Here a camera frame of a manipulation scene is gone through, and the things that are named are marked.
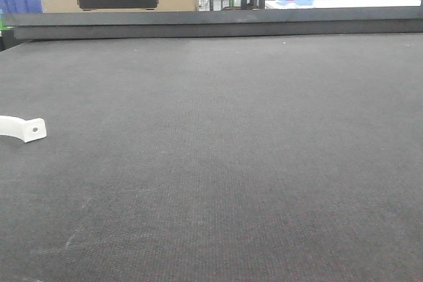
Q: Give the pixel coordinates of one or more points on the white background table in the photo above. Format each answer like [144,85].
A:
[330,4]

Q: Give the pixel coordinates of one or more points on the small blue tray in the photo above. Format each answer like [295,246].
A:
[295,2]

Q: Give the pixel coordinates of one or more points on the white pipe clamp bracket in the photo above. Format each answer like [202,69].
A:
[25,130]

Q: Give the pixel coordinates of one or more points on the dark grey table edge rail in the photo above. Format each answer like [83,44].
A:
[243,23]

